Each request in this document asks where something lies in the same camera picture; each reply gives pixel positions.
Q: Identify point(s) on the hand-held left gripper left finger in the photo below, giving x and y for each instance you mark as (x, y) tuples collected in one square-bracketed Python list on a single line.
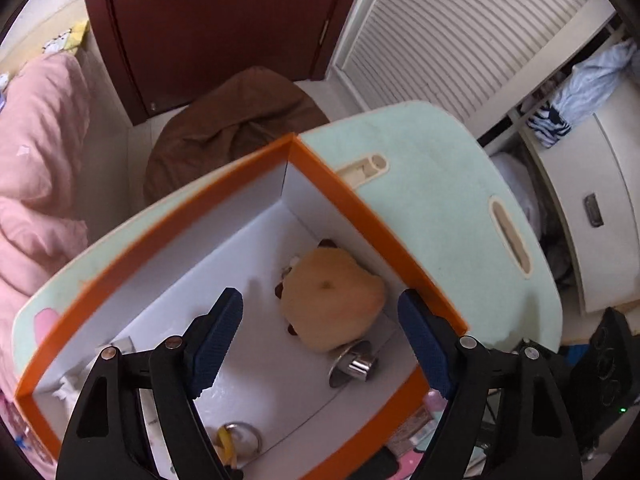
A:
[(215, 345)]

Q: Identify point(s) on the small pink bottle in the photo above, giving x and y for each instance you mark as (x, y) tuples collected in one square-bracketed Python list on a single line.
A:
[(435, 402)]

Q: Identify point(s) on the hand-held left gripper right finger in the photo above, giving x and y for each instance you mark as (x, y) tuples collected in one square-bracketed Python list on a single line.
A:
[(425, 340)]

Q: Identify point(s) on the mint green desk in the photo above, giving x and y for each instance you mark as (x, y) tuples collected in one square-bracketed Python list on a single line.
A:
[(440, 160)]

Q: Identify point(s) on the light blue cloth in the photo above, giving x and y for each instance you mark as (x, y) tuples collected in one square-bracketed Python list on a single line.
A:
[(600, 85)]

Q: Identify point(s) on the pink packet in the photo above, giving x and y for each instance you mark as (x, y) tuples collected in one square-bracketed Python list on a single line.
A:
[(405, 462)]

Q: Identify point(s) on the dark red door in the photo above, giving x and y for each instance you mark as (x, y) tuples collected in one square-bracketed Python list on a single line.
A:
[(225, 20)]

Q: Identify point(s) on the pink blanket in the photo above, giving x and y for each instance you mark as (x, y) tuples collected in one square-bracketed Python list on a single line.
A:
[(35, 160)]

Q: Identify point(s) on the metal knob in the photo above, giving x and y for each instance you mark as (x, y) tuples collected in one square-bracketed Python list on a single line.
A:
[(357, 365)]

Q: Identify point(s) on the yellow printed cloth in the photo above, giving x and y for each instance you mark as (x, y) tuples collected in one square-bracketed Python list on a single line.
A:
[(65, 40)]

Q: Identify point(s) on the orange cardboard box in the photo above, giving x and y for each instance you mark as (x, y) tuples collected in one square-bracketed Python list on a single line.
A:
[(380, 240)]

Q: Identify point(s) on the zebra striped cloth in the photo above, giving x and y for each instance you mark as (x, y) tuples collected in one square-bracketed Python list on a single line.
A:
[(547, 122)]

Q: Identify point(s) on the brown bean bag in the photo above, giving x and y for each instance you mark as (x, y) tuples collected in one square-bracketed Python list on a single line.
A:
[(225, 120)]

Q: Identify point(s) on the tan plush toy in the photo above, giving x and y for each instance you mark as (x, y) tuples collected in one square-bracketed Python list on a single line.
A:
[(330, 300)]

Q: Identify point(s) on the white louvred wardrobe door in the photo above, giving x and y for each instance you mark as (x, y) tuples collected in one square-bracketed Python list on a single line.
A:
[(450, 35)]

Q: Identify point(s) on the white drawer cabinet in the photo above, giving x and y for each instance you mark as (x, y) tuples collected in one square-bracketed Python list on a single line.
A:
[(615, 185)]

